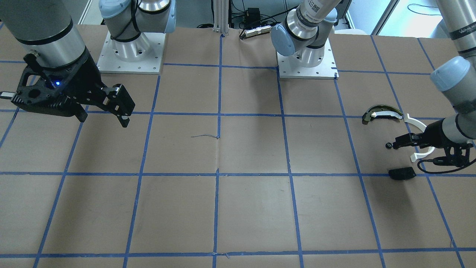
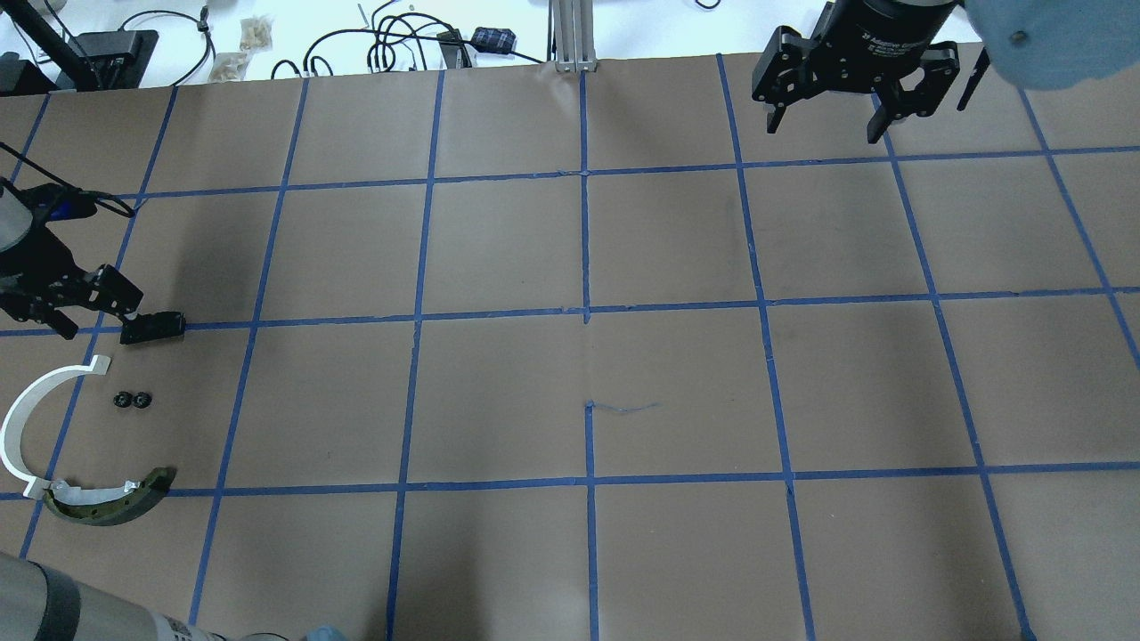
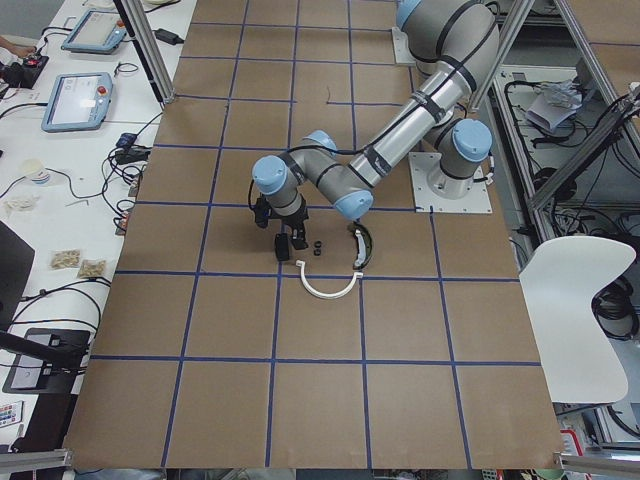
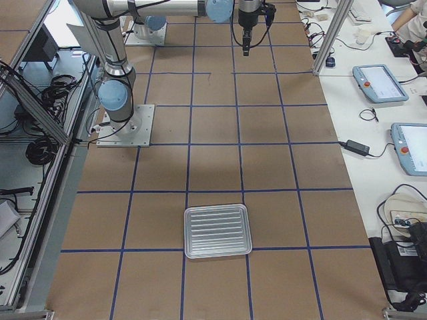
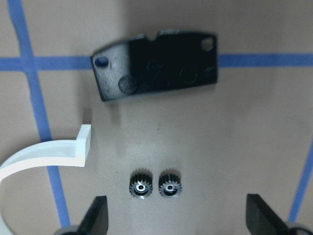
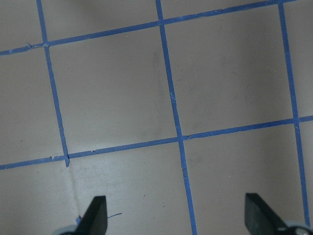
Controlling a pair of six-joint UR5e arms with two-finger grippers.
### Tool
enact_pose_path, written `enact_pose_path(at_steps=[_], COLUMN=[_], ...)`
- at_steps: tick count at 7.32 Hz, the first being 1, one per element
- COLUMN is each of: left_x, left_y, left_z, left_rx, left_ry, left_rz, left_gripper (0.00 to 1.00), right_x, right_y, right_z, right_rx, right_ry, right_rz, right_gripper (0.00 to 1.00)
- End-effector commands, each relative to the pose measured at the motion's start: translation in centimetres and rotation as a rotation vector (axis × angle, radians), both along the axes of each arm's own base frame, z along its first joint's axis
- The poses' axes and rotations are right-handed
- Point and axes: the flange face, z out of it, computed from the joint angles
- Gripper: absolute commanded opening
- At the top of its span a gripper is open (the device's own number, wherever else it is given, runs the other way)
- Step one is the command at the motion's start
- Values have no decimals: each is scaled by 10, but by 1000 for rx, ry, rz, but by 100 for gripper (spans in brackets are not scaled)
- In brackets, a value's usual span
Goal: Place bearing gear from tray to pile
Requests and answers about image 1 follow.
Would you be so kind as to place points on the small black flat part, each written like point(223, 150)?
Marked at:
point(402, 174)

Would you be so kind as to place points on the black curved brake shoe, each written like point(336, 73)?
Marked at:
point(381, 111)

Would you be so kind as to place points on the white curved plastic part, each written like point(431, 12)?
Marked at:
point(420, 125)

